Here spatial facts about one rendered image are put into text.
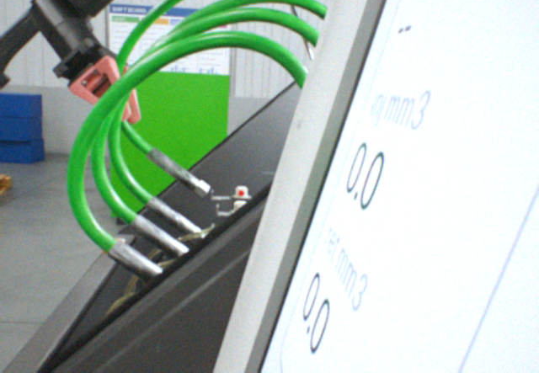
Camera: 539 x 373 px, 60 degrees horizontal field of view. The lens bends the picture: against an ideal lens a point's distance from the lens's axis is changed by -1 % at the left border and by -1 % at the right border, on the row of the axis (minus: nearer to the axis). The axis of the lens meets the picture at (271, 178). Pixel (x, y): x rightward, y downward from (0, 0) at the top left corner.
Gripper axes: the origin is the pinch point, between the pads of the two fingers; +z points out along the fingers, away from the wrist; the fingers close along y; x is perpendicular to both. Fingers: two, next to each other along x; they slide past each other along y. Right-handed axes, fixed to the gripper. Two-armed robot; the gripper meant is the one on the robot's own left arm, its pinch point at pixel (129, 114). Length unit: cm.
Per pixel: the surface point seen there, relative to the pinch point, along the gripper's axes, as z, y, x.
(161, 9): -7.0, -2.1, -12.3
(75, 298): 13.5, 6.0, 25.1
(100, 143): 6.7, -14.6, 0.1
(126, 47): -6.4, -1.9, -5.7
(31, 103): -314, 492, 230
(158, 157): 6.5, 2.0, 0.8
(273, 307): 27, -43, -12
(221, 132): -75, 321, 34
